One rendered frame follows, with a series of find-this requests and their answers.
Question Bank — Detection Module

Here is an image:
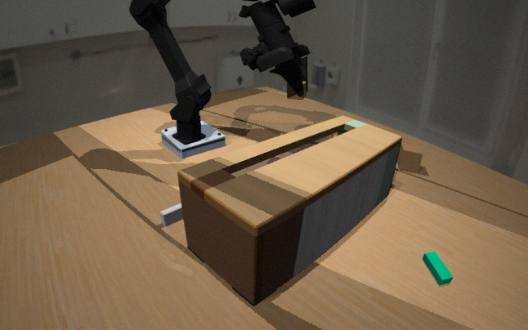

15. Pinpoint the green rectangular block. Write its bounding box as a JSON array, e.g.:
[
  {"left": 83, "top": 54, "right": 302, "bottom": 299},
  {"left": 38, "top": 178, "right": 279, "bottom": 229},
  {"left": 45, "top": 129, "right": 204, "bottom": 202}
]
[{"left": 423, "top": 252, "right": 453, "bottom": 285}]

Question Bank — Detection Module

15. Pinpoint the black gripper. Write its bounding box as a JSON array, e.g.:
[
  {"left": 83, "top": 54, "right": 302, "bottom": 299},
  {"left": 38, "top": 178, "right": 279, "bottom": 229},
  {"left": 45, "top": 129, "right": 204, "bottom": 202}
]
[{"left": 256, "top": 21, "right": 310, "bottom": 96}]

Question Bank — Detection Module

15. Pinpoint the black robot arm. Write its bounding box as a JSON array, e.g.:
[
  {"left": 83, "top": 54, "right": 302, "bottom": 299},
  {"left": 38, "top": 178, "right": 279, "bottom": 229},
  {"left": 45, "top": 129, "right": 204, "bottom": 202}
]
[{"left": 129, "top": 0, "right": 316, "bottom": 145}]

